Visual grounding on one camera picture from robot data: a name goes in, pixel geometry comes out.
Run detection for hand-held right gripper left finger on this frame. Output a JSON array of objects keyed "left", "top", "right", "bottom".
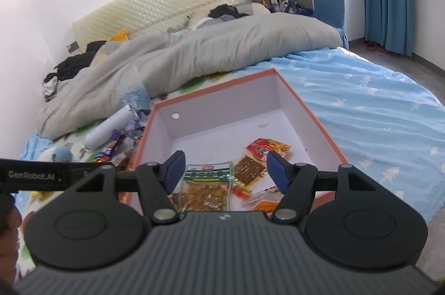
[{"left": 60, "top": 150, "right": 187, "bottom": 225}]

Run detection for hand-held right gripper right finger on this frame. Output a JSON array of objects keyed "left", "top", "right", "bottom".
[{"left": 266, "top": 150, "right": 393, "bottom": 224}]

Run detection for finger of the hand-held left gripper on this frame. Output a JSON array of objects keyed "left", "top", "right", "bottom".
[{"left": 63, "top": 160, "right": 107, "bottom": 190}]

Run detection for brown red-edged snack packet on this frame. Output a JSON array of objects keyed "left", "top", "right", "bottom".
[{"left": 230, "top": 154, "right": 270, "bottom": 200}]

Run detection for red yellow snack packet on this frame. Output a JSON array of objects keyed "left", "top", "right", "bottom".
[{"left": 245, "top": 138, "right": 291, "bottom": 163}]

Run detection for green-edged snack packet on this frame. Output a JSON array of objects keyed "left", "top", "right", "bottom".
[{"left": 173, "top": 161, "right": 233, "bottom": 212}]

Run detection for orange snack packet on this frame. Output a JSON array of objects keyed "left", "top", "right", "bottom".
[{"left": 252, "top": 199, "right": 284, "bottom": 212}]

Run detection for dark blue snack packet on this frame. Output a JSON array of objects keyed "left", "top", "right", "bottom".
[{"left": 95, "top": 132, "right": 126, "bottom": 163}]

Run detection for pink cardboard box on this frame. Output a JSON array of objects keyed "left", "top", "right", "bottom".
[{"left": 123, "top": 68, "right": 349, "bottom": 215}]

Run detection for person's left hand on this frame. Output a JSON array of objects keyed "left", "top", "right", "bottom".
[{"left": 0, "top": 207, "right": 22, "bottom": 244}]

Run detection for white blue plush penguin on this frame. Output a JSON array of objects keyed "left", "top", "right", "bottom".
[{"left": 36, "top": 145, "right": 74, "bottom": 163}]

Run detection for fruit print mat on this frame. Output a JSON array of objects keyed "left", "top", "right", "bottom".
[{"left": 16, "top": 71, "right": 230, "bottom": 268}]

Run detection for white tube bottle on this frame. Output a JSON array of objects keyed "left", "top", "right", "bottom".
[{"left": 85, "top": 105, "right": 133, "bottom": 148}]

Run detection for pile of snack packets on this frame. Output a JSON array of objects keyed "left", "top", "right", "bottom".
[{"left": 94, "top": 121, "right": 148, "bottom": 165}]

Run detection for clear blue plastic bag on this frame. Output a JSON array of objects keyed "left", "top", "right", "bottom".
[{"left": 120, "top": 90, "right": 154, "bottom": 136}]

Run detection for white crumpled cloth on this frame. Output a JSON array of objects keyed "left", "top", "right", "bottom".
[{"left": 42, "top": 76, "right": 58, "bottom": 97}]

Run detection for black clothes heap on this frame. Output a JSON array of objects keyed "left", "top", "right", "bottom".
[{"left": 43, "top": 41, "right": 108, "bottom": 82}]

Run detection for light blue star bedsheet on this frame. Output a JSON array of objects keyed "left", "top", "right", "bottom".
[{"left": 19, "top": 46, "right": 445, "bottom": 222}]

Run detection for grey duvet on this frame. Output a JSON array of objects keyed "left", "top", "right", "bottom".
[{"left": 35, "top": 13, "right": 343, "bottom": 139}]

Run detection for yellow soft toy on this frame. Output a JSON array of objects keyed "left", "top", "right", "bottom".
[{"left": 109, "top": 29, "right": 130, "bottom": 42}]

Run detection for red slippers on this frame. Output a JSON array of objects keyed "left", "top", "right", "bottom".
[{"left": 365, "top": 42, "right": 388, "bottom": 54}]

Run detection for black garment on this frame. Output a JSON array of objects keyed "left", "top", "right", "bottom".
[{"left": 209, "top": 4, "right": 251, "bottom": 19}]

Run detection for group of small bottles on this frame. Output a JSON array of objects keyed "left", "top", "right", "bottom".
[{"left": 259, "top": 0, "right": 313, "bottom": 16}]

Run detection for blue curtains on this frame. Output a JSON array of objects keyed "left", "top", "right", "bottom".
[{"left": 362, "top": 0, "right": 416, "bottom": 56}]

